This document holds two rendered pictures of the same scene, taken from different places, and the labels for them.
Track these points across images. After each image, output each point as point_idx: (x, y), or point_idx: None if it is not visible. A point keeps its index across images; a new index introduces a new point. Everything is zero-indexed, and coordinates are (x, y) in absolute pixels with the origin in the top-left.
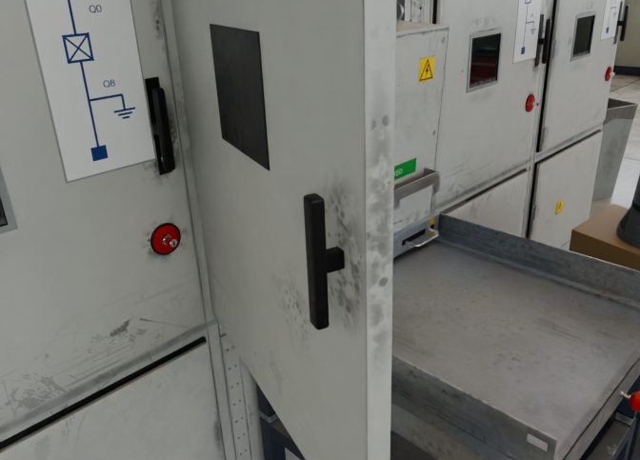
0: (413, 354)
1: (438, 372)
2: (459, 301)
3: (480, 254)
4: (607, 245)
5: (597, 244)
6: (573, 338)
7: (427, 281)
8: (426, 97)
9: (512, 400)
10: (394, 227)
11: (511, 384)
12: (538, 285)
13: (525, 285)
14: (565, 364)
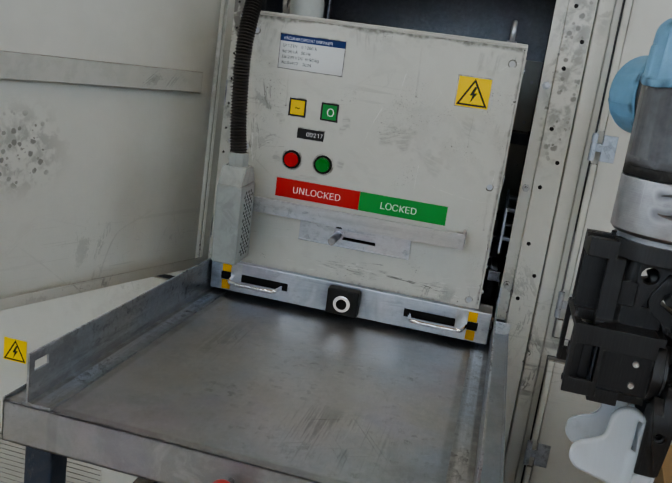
0: (199, 343)
1: (175, 355)
2: (333, 364)
3: (469, 374)
4: (662, 482)
5: (659, 477)
6: (310, 431)
7: (361, 347)
8: (471, 130)
9: (147, 390)
10: (398, 284)
11: (178, 390)
12: (433, 413)
13: (422, 404)
14: (243, 422)
